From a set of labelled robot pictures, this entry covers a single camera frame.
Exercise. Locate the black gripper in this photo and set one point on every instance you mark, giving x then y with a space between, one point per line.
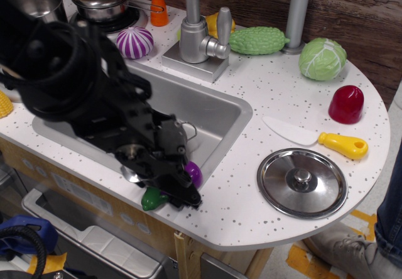
163 167

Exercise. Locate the purple toy eggplant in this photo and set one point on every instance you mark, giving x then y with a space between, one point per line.
153 198

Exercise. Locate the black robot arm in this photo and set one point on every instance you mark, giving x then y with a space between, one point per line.
75 74

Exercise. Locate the small steel pan in sink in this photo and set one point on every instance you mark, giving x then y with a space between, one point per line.
190 132

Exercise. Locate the steel pot lid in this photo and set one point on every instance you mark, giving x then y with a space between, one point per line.
302 183

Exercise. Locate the steel lidded pot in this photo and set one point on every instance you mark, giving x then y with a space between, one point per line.
105 11

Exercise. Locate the grey toy sink basin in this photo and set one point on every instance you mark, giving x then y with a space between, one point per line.
204 109

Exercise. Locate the silver toy faucet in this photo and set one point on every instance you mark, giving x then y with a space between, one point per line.
197 53

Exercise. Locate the purple white toy onion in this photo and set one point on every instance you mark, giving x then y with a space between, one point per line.
135 42

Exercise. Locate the orange toy carrot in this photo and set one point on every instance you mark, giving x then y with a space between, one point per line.
159 14

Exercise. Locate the yellow toy behind faucet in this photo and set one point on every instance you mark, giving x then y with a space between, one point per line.
211 21

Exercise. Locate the green toy bitter gourd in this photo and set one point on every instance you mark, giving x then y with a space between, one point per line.
260 40

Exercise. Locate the blue clamp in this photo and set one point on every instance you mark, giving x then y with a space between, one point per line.
28 235

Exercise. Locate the yellow toy corn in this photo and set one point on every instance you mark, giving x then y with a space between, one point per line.
6 106

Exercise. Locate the green toy cabbage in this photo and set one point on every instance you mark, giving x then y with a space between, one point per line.
322 59

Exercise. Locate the red toy pepper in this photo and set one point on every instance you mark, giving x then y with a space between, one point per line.
346 105

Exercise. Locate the white yellow toy knife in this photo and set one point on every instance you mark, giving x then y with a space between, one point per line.
351 147

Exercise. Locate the grey sneaker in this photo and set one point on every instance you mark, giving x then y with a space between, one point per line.
350 252

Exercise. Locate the grey right support pole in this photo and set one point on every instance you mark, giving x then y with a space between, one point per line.
295 26

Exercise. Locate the blue jeans leg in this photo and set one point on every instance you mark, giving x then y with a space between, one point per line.
388 226

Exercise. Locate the silver oven door handle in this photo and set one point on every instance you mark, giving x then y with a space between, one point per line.
93 245

